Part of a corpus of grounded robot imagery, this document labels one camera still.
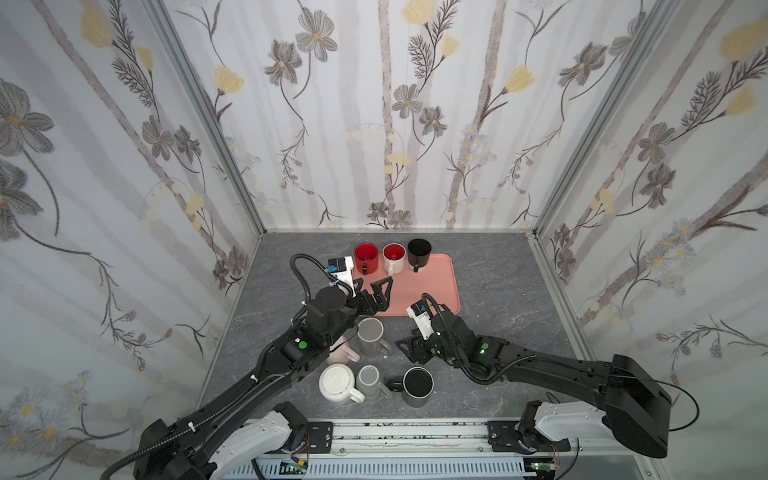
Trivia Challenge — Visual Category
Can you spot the white mug red inside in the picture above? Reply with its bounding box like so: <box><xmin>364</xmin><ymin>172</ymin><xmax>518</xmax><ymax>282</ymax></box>
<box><xmin>383</xmin><ymin>243</ymin><xmax>407</xmax><ymax>276</ymax></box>

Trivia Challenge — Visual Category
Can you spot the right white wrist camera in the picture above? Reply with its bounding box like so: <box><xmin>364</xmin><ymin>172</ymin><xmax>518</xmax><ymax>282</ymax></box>
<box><xmin>406</xmin><ymin>300</ymin><xmax>434</xmax><ymax>340</ymax></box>

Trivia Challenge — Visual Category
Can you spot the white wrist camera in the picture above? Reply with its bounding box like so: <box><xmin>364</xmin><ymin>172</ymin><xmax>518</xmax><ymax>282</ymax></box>
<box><xmin>326</xmin><ymin>256</ymin><xmax>355</xmax><ymax>298</ymax></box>
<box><xmin>406</xmin><ymin>300</ymin><xmax>434</xmax><ymax>340</ymax></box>

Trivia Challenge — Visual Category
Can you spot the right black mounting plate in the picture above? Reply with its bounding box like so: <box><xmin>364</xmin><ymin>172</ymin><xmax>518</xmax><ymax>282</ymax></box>
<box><xmin>487</xmin><ymin>420</ymin><xmax>572</xmax><ymax>455</ymax></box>

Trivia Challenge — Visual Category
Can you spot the white ribbed-base mug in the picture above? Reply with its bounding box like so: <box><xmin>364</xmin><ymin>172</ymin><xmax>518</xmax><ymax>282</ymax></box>
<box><xmin>318</xmin><ymin>363</ymin><xmax>366</xmax><ymax>403</ymax></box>

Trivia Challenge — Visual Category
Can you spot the small grey mug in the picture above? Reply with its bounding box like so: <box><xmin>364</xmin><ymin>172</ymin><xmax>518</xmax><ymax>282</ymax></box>
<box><xmin>356</xmin><ymin>365</ymin><xmax>393</xmax><ymax>401</ymax></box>

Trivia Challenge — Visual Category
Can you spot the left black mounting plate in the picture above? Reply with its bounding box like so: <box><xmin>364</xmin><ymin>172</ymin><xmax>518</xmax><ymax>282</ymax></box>
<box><xmin>299</xmin><ymin>421</ymin><xmax>334</xmax><ymax>455</ymax></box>

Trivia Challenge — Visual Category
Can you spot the black mug grey rim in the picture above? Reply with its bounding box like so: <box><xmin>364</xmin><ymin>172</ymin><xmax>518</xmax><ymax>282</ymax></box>
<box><xmin>385</xmin><ymin>366</ymin><xmax>435</xmax><ymax>408</ymax></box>

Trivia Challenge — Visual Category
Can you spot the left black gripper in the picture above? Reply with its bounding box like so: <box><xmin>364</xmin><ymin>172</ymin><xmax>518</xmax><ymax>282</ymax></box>
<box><xmin>318</xmin><ymin>275</ymin><xmax>390</xmax><ymax>349</ymax></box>

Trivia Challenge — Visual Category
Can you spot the left aluminium corner post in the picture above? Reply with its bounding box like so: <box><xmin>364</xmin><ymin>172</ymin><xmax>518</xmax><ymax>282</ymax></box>
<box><xmin>142</xmin><ymin>0</ymin><xmax>267</xmax><ymax>239</ymax></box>

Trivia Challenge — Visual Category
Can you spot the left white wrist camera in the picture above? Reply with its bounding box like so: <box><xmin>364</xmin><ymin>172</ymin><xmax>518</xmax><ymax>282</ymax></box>
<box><xmin>326</xmin><ymin>256</ymin><xmax>355</xmax><ymax>298</ymax></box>

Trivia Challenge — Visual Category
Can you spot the right aluminium corner post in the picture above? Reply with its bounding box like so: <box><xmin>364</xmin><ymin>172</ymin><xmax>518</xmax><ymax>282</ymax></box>
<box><xmin>531</xmin><ymin>0</ymin><xmax>680</xmax><ymax>239</ymax></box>

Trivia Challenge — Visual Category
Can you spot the red mug black handle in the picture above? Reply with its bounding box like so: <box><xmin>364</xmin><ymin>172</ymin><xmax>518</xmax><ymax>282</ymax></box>
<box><xmin>353</xmin><ymin>242</ymin><xmax>380</xmax><ymax>276</ymax></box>

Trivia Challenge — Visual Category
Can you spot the tall grey mug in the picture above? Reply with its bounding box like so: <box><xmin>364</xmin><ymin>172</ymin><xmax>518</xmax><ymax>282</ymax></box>
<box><xmin>357</xmin><ymin>317</ymin><xmax>392</xmax><ymax>358</ymax></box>

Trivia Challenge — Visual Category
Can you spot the pale pink mug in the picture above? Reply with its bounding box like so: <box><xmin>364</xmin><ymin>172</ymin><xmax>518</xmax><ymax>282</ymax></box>
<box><xmin>326</xmin><ymin>335</ymin><xmax>361</xmax><ymax>365</ymax></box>

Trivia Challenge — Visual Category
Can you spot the aluminium corner post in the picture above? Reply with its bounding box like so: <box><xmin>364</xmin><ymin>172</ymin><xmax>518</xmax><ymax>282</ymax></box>
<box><xmin>142</xmin><ymin>0</ymin><xmax>267</xmax><ymax>239</ymax></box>
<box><xmin>531</xmin><ymin>0</ymin><xmax>680</xmax><ymax>239</ymax></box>

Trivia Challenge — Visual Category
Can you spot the white ventilated cable duct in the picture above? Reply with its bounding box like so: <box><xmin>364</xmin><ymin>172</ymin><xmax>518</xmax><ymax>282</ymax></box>
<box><xmin>226</xmin><ymin>457</ymin><xmax>537</xmax><ymax>479</ymax></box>

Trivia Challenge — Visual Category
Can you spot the black mug white base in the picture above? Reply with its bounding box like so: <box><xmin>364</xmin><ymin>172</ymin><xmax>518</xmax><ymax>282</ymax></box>
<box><xmin>406</xmin><ymin>238</ymin><xmax>432</xmax><ymax>273</ymax></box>

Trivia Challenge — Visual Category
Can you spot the black mounting plate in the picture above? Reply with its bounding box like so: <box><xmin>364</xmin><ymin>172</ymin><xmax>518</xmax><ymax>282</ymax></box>
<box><xmin>487</xmin><ymin>420</ymin><xmax>572</xmax><ymax>455</ymax></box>
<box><xmin>299</xmin><ymin>421</ymin><xmax>334</xmax><ymax>455</ymax></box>

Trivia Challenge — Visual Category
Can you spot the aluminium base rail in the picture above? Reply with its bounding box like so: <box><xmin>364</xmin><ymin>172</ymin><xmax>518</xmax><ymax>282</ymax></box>
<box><xmin>167</xmin><ymin>418</ymin><xmax>649</xmax><ymax>460</ymax></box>

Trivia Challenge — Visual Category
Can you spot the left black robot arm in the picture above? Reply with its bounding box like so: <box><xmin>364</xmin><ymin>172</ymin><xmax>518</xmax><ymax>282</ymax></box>
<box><xmin>101</xmin><ymin>253</ymin><xmax>393</xmax><ymax>479</ymax></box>

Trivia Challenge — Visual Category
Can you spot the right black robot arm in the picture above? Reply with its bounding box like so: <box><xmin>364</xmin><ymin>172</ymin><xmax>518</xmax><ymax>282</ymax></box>
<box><xmin>396</xmin><ymin>294</ymin><xmax>672</xmax><ymax>458</ymax></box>

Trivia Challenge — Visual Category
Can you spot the pink plastic tray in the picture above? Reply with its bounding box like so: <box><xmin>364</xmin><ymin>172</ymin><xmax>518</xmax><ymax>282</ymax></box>
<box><xmin>377</xmin><ymin>254</ymin><xmax>461</xmax><ymax>317</ymax></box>

